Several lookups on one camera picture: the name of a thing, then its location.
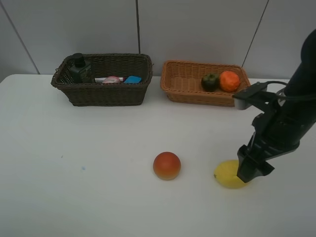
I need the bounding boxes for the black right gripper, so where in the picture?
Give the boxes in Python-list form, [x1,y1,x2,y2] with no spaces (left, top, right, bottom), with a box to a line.
[237,133,300,183]

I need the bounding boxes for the yellow lemon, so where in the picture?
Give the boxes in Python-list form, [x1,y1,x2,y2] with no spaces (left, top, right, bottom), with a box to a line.
[213,160,247,189]

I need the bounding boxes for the orange tangerine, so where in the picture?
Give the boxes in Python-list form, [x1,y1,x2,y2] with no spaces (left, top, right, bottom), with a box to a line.
[219,71,240,92]

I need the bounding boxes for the red orange peach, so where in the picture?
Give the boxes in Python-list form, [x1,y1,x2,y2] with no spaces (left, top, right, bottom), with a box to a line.
[153,152,181,180]

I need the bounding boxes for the dark purple mangosteen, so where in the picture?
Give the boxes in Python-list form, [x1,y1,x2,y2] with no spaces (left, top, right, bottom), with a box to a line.
[201,73,219,92]

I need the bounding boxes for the black felt whiteboard eraser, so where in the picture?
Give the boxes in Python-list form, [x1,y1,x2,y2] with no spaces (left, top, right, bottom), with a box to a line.
[123,76,142,84]

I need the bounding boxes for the pink bottle white cap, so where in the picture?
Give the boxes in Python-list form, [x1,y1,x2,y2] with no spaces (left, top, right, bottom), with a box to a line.
[102,76,121,84]

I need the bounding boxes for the white marker pink caps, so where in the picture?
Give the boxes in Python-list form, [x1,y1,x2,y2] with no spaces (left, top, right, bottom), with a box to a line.
[95,76,125,84]

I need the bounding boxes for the dark green pump bottle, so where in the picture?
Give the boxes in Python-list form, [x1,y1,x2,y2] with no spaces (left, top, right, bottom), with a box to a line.
[70,53,95,84]

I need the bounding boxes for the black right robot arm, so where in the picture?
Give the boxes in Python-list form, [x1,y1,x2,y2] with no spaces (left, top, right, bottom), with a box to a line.
[233,31,316,183]

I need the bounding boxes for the orange wicker basket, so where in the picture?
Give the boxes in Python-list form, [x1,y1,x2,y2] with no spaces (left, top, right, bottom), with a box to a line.
[160,60,250,107]

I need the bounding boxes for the dark brown wicker basket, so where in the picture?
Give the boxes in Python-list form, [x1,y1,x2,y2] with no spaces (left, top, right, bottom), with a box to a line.
[51,53,153,107]

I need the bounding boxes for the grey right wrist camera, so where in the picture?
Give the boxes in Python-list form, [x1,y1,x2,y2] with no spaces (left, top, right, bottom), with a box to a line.
[232,82,269,110]

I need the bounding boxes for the black right camera cable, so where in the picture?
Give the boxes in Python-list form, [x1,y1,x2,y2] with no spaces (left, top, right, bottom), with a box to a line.
[266,80,316,101]

